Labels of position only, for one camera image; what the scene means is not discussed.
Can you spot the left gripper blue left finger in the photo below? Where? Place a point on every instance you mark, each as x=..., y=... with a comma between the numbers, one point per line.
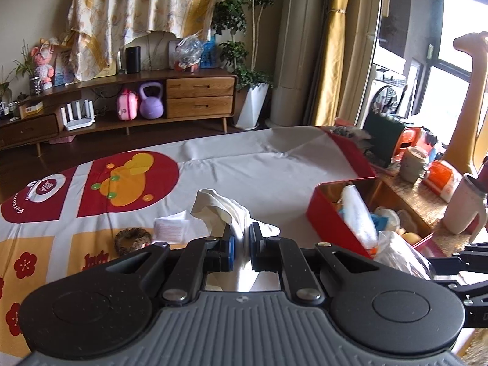
x=190, y=266

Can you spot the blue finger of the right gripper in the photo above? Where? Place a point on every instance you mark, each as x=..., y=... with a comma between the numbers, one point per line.
x=474, y=258
x=474, y=300

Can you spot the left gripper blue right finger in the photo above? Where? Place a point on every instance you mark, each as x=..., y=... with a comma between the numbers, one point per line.
x=284, y=257

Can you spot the white fabric cloth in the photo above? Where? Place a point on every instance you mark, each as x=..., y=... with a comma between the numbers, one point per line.
x=217, y=212

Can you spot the white tissue packet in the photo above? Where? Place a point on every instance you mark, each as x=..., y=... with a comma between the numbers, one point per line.
x=171, y=229

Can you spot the white tumbler cup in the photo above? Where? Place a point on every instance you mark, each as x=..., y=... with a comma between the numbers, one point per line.
x=468, y=202

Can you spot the brown hair scrunchie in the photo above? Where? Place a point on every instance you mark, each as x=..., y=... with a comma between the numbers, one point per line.
x=130, y=240

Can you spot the orange snack packet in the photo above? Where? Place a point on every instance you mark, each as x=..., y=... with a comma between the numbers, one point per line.
x=442, y=179

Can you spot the red storage box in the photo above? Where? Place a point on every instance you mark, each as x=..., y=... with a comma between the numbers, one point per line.
x=351, y=214

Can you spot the giraffe toy figure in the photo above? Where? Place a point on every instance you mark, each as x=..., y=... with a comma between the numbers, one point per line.
x=460, y=151

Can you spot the white ceramic mug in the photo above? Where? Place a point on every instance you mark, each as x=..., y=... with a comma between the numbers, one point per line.
x=413, y=164

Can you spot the orange green tissue holder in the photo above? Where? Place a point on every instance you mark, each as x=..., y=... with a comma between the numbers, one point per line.
x=391, y=137

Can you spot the printed white tablecloth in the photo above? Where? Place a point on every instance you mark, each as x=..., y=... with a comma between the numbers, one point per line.
x=65, y=223

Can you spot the purple kettlebell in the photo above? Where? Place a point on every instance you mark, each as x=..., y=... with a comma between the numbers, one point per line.
x=151, y=107

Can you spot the wooden TV cabinet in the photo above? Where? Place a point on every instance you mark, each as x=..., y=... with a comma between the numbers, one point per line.
x=204, y=94

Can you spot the yellow curtain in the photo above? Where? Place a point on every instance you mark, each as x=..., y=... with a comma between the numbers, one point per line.
x=330, y=63

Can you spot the white wifi router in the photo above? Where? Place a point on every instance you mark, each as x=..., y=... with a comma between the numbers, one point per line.
x=77, y=115

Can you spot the clear plastic bag of items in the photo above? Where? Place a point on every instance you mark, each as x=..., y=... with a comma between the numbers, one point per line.
x=187, y=54

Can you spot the black cylinder speaker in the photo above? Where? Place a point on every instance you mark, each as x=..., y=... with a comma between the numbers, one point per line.
x=133, y=59

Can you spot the potted green tree white planter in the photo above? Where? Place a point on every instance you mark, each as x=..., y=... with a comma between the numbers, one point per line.
x=241, y=19

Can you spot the pink plush doll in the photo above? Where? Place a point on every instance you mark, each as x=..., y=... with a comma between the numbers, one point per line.
x=42, y=56

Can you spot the small potted plant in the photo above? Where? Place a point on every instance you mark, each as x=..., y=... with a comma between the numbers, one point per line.
x=27, y=67

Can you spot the floral cloth TV cover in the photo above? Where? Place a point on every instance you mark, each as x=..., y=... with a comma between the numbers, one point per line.
x=98, y=29

